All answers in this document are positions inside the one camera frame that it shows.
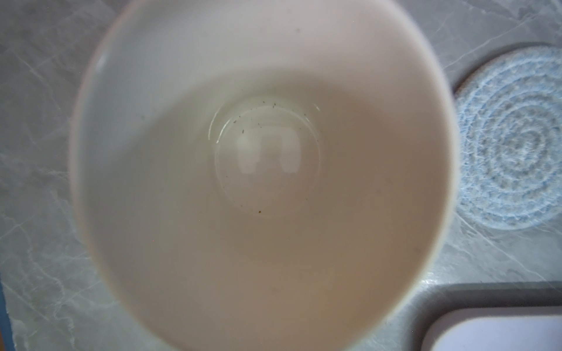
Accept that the clear glass round coaster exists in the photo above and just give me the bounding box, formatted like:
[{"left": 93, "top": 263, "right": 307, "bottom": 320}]
[{"left": 455, "top": 45, "right": 561, "bottom": 230}]

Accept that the lavender serving tray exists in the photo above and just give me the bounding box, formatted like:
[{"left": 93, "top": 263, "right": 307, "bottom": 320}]
[{"left": 421, "top": 307, "right": 561, "bottom": 351}]

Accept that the white mug purple handle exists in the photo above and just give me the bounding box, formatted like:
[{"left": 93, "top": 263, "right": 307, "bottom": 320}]
[{"left": 68, "top": 1, "right": 460, "bottom": 350}]

